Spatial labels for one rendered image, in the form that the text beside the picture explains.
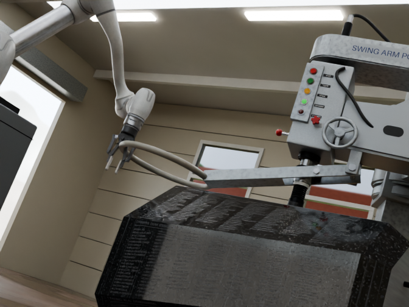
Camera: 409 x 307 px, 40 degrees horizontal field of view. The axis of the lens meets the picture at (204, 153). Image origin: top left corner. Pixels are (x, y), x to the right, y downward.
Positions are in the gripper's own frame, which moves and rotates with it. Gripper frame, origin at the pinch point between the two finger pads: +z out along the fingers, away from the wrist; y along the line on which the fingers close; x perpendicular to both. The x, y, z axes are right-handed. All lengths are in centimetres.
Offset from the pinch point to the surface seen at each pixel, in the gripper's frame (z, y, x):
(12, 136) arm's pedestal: 13, -29, -50
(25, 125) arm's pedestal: 6, -28, -47
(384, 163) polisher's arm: -42, 114, -24
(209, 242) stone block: 21, 58, -47
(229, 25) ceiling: -305, -45, 424
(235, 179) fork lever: -12, 57, -14
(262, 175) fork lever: -18, 67, -18
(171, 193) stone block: 3.8, 32.8, -12.7
